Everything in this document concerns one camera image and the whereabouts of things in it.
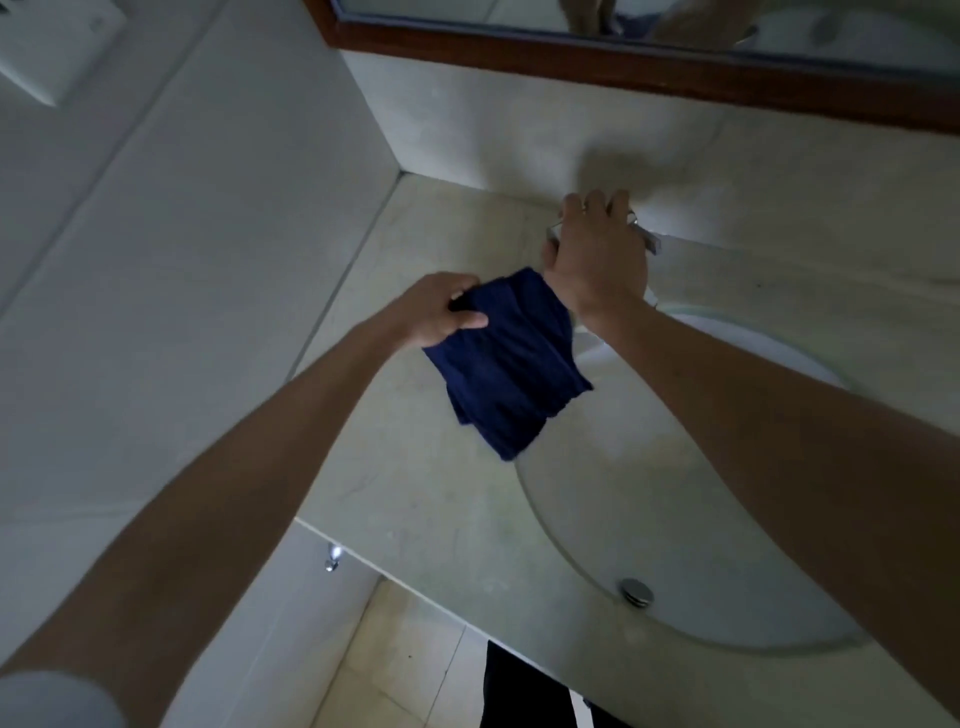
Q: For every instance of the beige marble sink countertop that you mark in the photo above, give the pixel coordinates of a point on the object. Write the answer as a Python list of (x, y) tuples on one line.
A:
[(420, 487)]

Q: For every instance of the black trousers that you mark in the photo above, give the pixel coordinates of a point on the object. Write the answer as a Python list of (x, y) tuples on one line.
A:
[(525, 690)]

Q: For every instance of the person's right hand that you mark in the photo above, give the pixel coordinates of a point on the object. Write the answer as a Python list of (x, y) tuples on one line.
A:
[(600, 259)]

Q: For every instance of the person's left hand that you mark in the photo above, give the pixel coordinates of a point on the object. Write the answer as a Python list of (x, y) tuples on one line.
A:
[(431, 311)]

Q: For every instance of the wood framed wall mirror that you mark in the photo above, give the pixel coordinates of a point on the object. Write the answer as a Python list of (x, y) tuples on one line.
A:
[(637, 64)]

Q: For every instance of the chrome wall hook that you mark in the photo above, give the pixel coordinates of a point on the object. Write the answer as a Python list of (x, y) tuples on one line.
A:
[(332, 559)]

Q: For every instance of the person's right forearm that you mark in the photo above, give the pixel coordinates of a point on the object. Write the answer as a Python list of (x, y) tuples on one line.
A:
[(810, 465)]

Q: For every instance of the white wall socket plate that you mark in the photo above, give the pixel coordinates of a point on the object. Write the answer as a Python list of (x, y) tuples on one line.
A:
[(52, 45)]

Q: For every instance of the white printed t-shirt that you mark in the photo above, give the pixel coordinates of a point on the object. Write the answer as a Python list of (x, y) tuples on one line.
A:
[(52, 701)]

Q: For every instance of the person's left forearm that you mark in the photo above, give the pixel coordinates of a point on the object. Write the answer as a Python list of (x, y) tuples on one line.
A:
[(202, 510)]

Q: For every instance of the white oval sink basin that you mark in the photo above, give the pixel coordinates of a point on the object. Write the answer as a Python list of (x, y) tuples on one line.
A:
[(637, 510)]

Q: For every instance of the chrome square faucet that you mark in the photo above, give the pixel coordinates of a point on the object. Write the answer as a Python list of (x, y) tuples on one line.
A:
[(651, 241)]

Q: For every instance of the dark blue cleaning cloth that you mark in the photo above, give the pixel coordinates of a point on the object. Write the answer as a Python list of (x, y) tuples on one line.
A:
[(510, 367)]

